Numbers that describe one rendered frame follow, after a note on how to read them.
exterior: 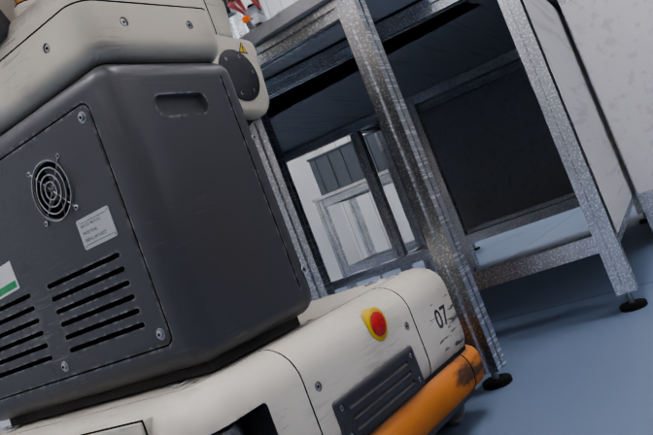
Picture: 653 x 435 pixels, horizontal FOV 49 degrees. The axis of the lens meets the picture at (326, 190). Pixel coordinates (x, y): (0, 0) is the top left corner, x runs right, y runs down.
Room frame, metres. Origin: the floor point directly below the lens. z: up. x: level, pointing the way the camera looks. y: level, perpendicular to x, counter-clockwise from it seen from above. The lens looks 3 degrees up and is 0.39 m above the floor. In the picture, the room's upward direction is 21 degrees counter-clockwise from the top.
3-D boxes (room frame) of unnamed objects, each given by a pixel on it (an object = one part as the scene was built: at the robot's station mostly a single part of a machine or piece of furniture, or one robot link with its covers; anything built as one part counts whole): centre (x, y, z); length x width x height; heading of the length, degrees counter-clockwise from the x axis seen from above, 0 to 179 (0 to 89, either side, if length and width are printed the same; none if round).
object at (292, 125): (2.53, -0.19, 0.85); 1.50 x 1.41 x 0.03; 64
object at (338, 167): (4.24, -0.32, 0.73); 0.62 x 0.42 x 0.23; 64
